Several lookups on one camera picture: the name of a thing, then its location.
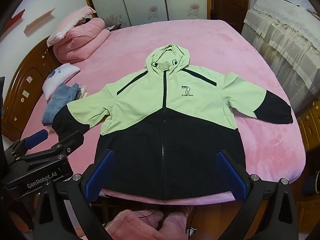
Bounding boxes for brown wooden door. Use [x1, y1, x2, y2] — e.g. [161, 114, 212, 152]
[211, 0, 250, 33]

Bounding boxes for folded beige clothes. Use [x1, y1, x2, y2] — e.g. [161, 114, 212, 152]
[77, 85, 88, 99]

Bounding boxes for pink pillow with lace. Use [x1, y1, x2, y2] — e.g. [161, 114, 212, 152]
[47, 6, 97, 47]

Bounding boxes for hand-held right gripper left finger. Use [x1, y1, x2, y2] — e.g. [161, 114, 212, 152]
[32, 149, 115, 240]

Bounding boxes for wooden wall shelf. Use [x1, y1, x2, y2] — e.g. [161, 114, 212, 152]
[24, 6, 57, 34]

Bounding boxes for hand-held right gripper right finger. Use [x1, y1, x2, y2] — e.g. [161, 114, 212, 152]
[216, 151, 299, 240]

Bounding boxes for red wall shelf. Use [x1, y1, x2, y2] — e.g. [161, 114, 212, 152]
[4, 9, 25, 29]

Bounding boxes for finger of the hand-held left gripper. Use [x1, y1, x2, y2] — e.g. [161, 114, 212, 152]
[4, 129, 49, 159]
[17, 131, 85, 171]

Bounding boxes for wooden drawer cabinet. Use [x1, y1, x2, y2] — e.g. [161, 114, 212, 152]
[297, 102, 320, 153]

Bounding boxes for wooden headboard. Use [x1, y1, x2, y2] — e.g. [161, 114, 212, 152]
[2, 35, 60, 137]

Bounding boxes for white printed pillow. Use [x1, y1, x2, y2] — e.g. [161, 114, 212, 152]
[42, 63, 80, 102]

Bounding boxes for folded pink quilt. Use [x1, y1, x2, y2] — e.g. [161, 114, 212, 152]
[54, 17, 111, 64]

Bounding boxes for floral door wardrobe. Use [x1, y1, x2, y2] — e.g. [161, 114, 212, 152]
[82, 0, 212, 29]

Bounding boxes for green and black hooded jacket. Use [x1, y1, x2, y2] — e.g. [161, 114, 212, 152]
[51, 44, 293, 201]

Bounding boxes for folded blue jeans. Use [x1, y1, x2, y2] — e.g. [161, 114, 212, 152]
[42, 82, 80, 127]

